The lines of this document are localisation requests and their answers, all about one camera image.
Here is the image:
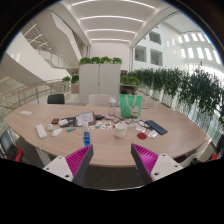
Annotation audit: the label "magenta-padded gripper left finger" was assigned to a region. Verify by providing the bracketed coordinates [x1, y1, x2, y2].
[42, 143, 95, 187]

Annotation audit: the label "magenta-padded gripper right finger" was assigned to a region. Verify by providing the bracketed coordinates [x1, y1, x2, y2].
[130, 143, 184, 185]

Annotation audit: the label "clear water bottle blue label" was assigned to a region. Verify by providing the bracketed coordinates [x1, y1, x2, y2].
[82, 121, 92, 148]

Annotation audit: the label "white computer mouse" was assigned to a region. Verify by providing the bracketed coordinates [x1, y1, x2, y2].
[51, 128, 64, 138]

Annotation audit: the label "small white box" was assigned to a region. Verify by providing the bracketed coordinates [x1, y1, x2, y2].
[147, 129, 159, 139]

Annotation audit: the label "white flat packet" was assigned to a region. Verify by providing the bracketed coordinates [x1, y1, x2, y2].
[58, 118, 70, 127]

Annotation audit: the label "black notebook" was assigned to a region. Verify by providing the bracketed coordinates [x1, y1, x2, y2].
[64, 116, 79, 128]

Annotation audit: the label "red and black chair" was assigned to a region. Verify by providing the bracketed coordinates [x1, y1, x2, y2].
[0, 129, 24, 163]

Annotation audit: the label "white mug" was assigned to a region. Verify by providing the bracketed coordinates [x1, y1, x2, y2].
[114, 121, 129, 139]

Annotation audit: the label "colourful sticker sheet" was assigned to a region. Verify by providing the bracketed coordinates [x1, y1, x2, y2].
[89, 120, 114, 131]

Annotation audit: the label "green tote bag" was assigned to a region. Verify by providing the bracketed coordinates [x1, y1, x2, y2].
[118, 93, 144, 118]

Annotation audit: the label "clear shaker bottle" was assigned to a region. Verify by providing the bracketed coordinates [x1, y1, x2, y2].
[107, 95, 118, 117]

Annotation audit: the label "brown planter with plants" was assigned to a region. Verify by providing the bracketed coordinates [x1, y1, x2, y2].
[61, 74, 80, 94]

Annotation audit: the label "row of potted trees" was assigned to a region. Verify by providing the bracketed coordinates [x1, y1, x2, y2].
[128, 64, 224, 124]

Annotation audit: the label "dark planter with plants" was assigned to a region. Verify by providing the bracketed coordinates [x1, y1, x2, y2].
[119, 75, 140, 95]

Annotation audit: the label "white cabinet with plants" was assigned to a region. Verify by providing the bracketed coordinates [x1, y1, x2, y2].
[78, 56, 123, 104]

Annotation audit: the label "ceiling light strips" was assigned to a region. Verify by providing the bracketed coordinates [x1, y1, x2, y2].
[70, 0, 156, 43]

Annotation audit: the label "white power strip cable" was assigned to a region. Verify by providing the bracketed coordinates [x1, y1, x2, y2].
[37, 137, 47, 158]

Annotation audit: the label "black cable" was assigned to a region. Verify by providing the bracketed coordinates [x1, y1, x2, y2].
[124, 116, 151, 129]

